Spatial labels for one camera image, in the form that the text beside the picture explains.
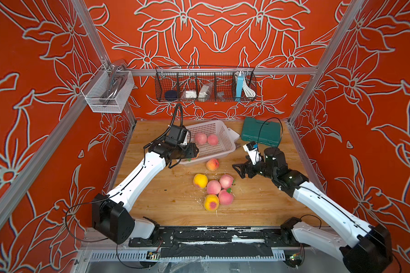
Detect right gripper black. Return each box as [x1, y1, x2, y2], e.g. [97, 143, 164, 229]
[231, 155, 277, 182]

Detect pink peach front with leaf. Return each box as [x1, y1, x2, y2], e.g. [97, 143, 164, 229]
[194, 132, 207, 145]

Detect pink peach with leaf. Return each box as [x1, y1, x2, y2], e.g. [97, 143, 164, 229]
[194, 132, 207, 145]
[218, 189, 234, 205]
[219, 174, 234, 189]

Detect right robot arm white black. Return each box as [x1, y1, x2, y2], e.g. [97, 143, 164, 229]
[232, 118, 396, 273]

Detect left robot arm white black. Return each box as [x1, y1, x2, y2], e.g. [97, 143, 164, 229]
[89, 103, 199, 245]

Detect pink plastic perforated basket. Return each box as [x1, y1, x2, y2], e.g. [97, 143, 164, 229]
[180, 121, 240, 165]

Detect orange pink peach near basket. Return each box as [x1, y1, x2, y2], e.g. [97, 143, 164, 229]
[206, 159, 220, 171]

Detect white adapter in basket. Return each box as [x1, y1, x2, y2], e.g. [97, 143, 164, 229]
[182, 90, 197, 100]

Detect dark round object in basket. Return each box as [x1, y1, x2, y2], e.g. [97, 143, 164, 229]
[164, 90, 178, 101]

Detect white packet in basket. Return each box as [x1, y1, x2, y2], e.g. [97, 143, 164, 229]
[197, 83, 214, 102]

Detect light blue box in basket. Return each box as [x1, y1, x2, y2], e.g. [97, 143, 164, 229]
[235, 72, 244, 101]

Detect pink peach with leaf upper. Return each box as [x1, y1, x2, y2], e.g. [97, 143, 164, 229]
[219, 174, 234, 189]

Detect yellow peach centre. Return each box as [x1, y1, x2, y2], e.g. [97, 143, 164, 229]
[193, 174, 208, 189]

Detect pink peach with leaf lower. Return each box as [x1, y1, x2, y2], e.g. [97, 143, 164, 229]
[218, 189, 234, 205]

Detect small white box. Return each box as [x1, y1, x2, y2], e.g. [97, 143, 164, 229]
[227, 127, 240, 143]

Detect green plastic tool case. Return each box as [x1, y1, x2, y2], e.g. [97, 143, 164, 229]
[241, 117, 283, 147]

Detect yellow red peach front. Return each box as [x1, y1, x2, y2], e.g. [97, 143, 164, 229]
[203, 194, 220, 212]

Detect metal tongs in bin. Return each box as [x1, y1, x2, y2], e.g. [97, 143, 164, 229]
[101, 59, 128, 105]

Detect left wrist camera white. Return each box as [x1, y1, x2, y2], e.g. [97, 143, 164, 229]
[182, 132, 191, 146]

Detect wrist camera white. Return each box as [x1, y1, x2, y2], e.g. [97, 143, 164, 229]
[182, 132, 191, 146]
[243, 141, 261, 166]

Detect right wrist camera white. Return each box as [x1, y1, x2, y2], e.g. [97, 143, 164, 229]
[243, 141, 261, 166]

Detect black wire wall basket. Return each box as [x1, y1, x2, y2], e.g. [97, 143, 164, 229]
[154, 66, 257, 102]

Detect white cable in basket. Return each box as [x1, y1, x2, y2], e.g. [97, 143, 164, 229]
[241, 73, 256, 100]

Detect clear plastic wall bin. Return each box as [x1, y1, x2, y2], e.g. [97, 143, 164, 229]
[82, 61, 134, 113]

